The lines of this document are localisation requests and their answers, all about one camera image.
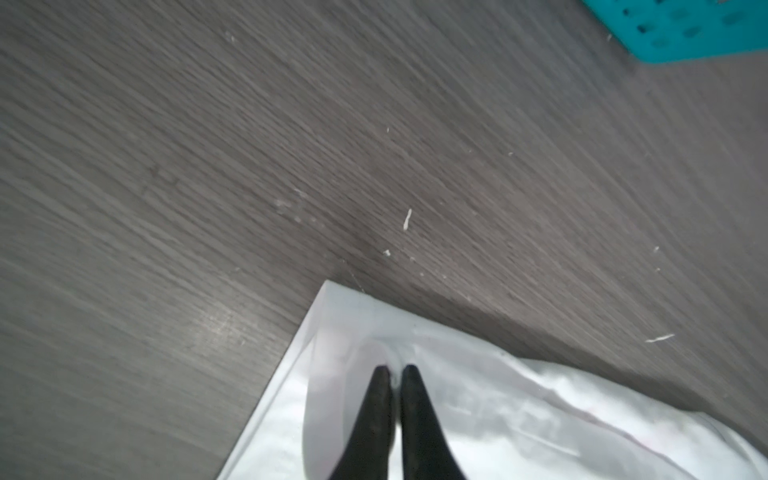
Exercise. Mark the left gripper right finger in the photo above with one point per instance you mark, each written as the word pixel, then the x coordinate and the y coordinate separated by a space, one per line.
pixel 425 451

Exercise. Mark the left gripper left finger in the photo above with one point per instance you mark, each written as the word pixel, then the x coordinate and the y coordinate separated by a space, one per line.
pixel 366 455

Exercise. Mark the white grey tank top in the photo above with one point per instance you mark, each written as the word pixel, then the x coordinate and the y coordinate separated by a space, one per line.
pixel 503 417

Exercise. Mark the teal plastic basket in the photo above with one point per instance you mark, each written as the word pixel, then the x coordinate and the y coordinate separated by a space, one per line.
pixel 664 31

